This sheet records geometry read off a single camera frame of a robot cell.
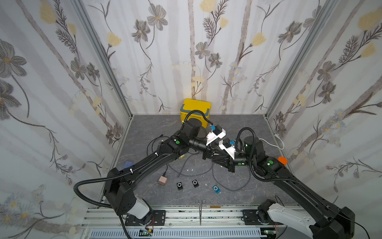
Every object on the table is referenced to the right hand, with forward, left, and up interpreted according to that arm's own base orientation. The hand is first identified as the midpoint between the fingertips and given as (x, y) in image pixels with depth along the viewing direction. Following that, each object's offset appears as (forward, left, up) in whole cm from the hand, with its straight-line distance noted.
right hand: (216, 160), depth 67 cm
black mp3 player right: (-3, +9, -26) cm, 27 cm away
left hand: (0, -4, +6) cm, 7 cm away
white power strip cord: (+25, -45, -26) cm, 57 cm away
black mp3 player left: (-5, +18, -25) cm, 31 cm away
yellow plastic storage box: (+52, +14, -17) cm, 56 cm away
